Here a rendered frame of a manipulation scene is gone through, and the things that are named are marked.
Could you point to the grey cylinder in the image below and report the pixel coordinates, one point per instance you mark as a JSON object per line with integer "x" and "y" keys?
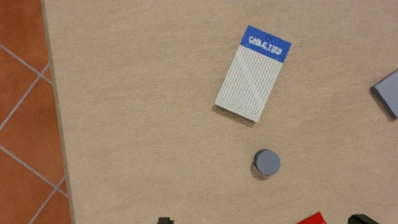
{"x": 266, "y": 162}

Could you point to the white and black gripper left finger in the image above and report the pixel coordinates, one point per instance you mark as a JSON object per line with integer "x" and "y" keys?
{"x": 165, "y": 220}

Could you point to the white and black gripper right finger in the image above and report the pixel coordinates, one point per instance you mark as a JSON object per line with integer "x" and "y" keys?
{"x": 360, "y": 219}

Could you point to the red tag with gold chain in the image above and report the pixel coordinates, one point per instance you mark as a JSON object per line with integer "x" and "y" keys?
{"x": 314, "y": 219}

